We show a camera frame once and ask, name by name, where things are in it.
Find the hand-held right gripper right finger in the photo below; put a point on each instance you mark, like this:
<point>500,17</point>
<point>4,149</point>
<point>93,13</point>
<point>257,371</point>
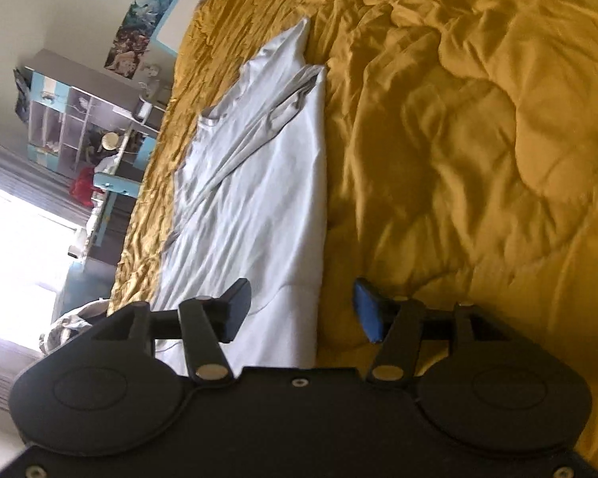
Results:
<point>369,314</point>

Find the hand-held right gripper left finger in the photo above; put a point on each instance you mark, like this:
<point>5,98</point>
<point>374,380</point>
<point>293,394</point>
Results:
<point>235,311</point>

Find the white t-shirt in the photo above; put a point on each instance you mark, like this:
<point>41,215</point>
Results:
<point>259,184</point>

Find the pile of light clothes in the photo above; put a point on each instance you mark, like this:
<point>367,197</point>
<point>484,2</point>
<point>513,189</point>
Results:
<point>70,326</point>

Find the red cloth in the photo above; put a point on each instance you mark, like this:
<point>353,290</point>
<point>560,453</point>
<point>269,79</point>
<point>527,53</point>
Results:
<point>82,185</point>

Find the mustard yellow blanket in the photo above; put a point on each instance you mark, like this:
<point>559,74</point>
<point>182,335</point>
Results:
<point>453,134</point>

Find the grey curtain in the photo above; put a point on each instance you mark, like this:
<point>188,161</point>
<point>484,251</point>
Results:
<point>25,179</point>

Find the blue and grey shelving unit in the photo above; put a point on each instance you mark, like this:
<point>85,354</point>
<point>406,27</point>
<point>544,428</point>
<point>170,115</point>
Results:
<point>79,114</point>

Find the wall poster strip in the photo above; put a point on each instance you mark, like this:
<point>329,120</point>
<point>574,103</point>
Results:
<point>139,25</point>

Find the white panel with blue frame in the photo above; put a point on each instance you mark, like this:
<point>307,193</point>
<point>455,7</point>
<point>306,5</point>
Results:
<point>189,7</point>

